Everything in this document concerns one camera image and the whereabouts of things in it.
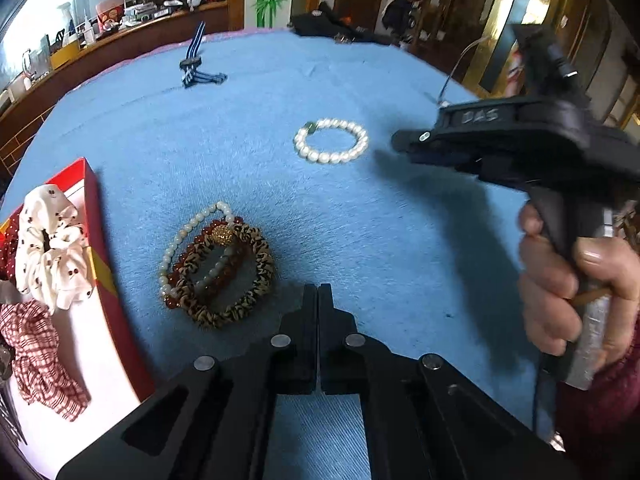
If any white cable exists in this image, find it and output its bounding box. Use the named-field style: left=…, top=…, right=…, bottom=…
left=439, top=37, right=496, bottom=107

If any wooden stair railing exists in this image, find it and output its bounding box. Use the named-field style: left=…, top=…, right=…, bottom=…
left=402, top=0, right=496, bottom=58

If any red polka dot scrunchie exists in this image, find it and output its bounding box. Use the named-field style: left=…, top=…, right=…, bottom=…
left=0, top=212, right=23, bottom=281

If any blue striped strap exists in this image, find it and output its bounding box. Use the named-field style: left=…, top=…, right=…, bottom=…
left=179, top=21, right=227, bottom=88

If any black studded hair band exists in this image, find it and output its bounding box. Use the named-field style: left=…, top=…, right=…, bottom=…
left=0, top=345, right=27, bottom=447

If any red plaid scrunchie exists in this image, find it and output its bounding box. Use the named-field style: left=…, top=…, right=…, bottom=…
left=0, top=301, right=91, bottom=422

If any wooden counter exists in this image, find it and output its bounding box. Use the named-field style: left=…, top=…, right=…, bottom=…
left=0, top=0, right=231, bottom=181

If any person's right forearm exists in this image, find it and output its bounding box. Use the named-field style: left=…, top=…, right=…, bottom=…
left=555, top=325, right=640, bottom=480

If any red cardboard box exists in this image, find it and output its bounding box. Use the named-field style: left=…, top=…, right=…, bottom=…
left=0, top=157, right=156, bottom=466

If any red round tin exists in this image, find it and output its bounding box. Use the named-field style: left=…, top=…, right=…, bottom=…
left=95, top=2, right=124, bottom=31

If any white cherry print scrunchie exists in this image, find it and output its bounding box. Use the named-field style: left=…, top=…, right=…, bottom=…
left=15, top=185, right=96, bottom=311

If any yellow box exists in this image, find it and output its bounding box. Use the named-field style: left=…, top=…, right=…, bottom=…
left=50, top=40, right=81, bottom=69

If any leopard print bracelet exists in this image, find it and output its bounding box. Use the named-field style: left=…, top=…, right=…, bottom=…
left=175, top=224, right=276, bottom=330

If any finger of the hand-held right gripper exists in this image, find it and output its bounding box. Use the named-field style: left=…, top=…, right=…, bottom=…
left=391, top=129, right=442, bottom=164

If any dark backpack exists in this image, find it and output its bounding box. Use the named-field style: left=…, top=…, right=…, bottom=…
left=382, top=0, right=421, bottom=36

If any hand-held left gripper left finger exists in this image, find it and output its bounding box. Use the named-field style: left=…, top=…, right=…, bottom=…
left=56, top=284, right=319, bottom=480

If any large pearl bracelet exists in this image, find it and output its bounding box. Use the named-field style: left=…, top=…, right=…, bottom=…
left=293, top=118, right=369, bottom=165

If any person's right hand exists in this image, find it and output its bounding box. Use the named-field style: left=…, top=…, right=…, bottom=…
left=517, top=200, right=640, bottom=376

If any red bead bracelet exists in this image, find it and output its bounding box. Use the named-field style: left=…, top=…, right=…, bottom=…
left=162, top=215, right=251, bottom=311

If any small pearl bracelet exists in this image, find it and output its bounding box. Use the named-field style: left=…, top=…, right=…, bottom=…
left=159, top=201, right=236, bottom=298

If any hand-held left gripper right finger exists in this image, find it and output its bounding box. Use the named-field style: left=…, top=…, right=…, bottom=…
left=318, top=284, right=581, bottom=480

